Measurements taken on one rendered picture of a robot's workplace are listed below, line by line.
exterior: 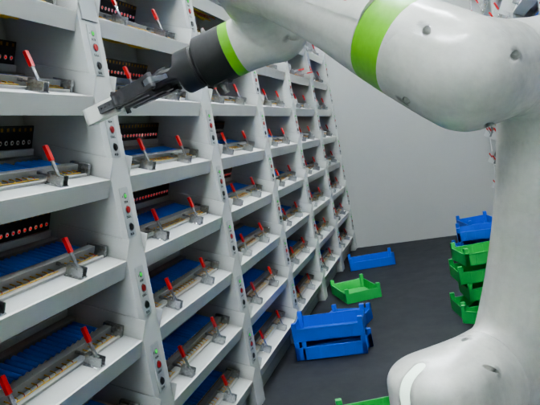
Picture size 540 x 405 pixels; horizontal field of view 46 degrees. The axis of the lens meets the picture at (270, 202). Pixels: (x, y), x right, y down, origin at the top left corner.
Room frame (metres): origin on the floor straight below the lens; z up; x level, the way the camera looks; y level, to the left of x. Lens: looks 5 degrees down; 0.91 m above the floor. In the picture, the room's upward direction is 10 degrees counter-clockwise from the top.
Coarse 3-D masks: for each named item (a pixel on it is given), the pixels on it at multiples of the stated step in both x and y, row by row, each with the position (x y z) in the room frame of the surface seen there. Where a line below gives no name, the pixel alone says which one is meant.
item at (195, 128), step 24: (144, 0) 2.21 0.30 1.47; (168, 0) 2.19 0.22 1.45; (168, 24) 2.19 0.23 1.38; (168, 120) 2.21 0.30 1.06; (192, 120) 2.19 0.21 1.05; (216, 144) 2.25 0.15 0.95; (168, 192) 2.23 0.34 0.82; (192, 192) 2.20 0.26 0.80; (216, 192) 2.18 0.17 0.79; (216, 240) 2.19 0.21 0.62; (240, 312) 2.18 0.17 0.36; (240, 360) 2.18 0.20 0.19
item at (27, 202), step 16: (64, 160) 1.53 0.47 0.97; (80, 160) 1.52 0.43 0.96; (96, 160) 1.51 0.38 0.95; (112, 160) 1.50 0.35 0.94; (96, 176) 1.51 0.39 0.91; (0, 192) 1.19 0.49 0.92; (16, 192) 1.21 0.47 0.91; (32, 192) 1.23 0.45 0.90; (48, 192) 1.26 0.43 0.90; (64, 192) 1.32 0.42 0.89; (80, 192) 1.38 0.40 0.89; (96, 192) 1.45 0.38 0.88; (0, 208) 1.12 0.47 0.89; (16, 208) 1.17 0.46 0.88; (32, 208) 1.22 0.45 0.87; (48, 208) 1.27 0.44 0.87; (64, 208) 1.33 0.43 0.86; (0, 224) 1.13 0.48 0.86
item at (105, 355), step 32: (64, 320) 1.49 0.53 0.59; (96, 320) 1.53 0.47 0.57; (128, 320) 1.51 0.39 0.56; (0, 352) 1.28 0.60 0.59; (32, 352) 1.31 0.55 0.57; (64, 352) 1.32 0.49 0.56; (96, 352) 1.39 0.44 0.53; (128, 352) 1.43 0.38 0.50; (0, 384) 1.08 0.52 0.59; (32, 384) 1.20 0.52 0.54; (64, 384) 1.24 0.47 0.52; (96, 384) 1.30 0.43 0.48
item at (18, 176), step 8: (32, 168) 1.35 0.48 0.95; (40, 168) 1.36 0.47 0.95; (48, 168) 1.38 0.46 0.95; (64, 168) 1.44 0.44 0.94; (72, 168) 1.48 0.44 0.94; (0, 176) 1.23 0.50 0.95; (8, 176) 1.25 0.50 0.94; (16, 176) 1.28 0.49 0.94; (24, 176) 1.30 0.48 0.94; (32, 176) 1.33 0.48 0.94; (40, 176) 1.36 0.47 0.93; (0, 184) 1.23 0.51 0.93; (8, 184) 1.23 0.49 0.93
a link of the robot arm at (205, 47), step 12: (204, 36) 1.07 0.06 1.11; (216, 36) 1.05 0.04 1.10; (192, 48) 1.07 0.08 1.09; (204, 48) 1.06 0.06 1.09; (216, 48) 1.05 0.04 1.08; (192, 60) 1.08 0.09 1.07; (204, 60) 1.06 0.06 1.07; (216, 60) 1.05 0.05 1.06; (204, 72) 1.06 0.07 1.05; (216, 72) 1.06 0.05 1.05; (228, 72) 1.07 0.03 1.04; (216, 84) 1.09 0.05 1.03
